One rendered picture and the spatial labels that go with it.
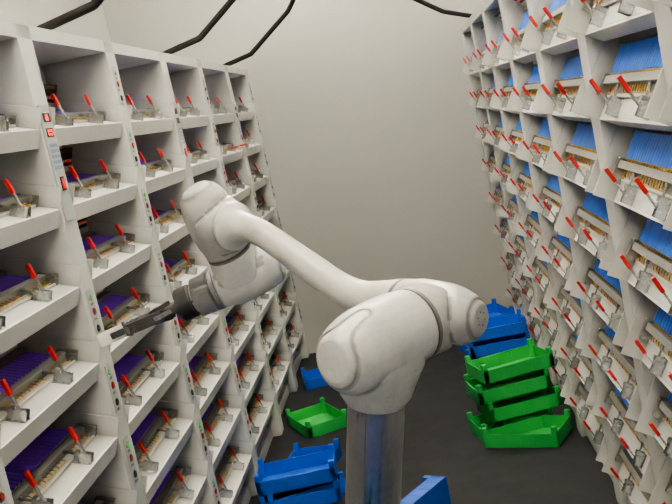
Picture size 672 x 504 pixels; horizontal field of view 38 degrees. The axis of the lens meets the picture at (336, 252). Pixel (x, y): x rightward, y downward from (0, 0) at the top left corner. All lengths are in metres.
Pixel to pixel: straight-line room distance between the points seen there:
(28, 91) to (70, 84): 0.71
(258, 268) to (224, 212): 0.16
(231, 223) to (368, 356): 0.56
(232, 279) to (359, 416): 0.55
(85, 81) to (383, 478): 1.78
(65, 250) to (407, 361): 1.08
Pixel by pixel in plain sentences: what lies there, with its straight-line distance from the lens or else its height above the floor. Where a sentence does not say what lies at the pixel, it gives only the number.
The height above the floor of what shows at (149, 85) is 1.64.
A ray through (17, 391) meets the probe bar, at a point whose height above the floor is 0.97.
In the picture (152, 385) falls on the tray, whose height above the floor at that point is 0.75.
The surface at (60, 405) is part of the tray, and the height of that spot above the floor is 0.91.
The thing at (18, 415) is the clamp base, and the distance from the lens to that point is 2.07.
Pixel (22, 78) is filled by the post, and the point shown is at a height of 1.63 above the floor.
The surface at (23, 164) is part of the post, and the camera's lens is 2.45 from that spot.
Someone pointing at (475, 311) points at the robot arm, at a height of 1.02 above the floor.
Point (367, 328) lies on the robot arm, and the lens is 1.59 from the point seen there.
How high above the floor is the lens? 1.40
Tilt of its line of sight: 8 degrees down
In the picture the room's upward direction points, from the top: 12 degrees counter-clockwise
